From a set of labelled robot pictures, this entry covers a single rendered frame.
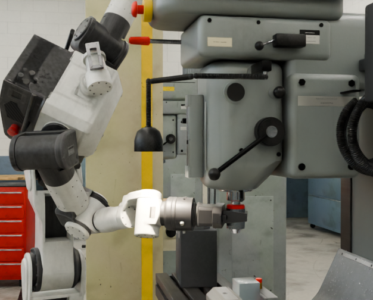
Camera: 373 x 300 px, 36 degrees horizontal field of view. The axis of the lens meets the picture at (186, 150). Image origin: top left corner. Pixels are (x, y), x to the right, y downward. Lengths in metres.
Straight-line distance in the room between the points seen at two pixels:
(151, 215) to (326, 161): 0.46
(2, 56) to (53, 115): 9.03
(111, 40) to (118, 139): 1.44
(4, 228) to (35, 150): 4.51
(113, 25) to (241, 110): 0.58
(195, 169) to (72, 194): 0.37
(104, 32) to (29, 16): 8.92
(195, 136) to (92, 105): 0.33
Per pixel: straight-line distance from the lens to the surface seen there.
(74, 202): 1.65
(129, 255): 3.24
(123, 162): 3.18
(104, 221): 1.65
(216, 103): 1.41
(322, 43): 1.48
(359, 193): 1.70
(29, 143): 1.53
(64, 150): 1.50
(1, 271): 6.09
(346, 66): 1.51
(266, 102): 1.43
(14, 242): 6.00
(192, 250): 1.93
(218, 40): 1.39
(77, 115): 1.59
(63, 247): 1.94
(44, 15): 10.68
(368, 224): 1.66
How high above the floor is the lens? 1.43
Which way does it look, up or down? 1 degrees down
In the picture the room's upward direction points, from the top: straight up
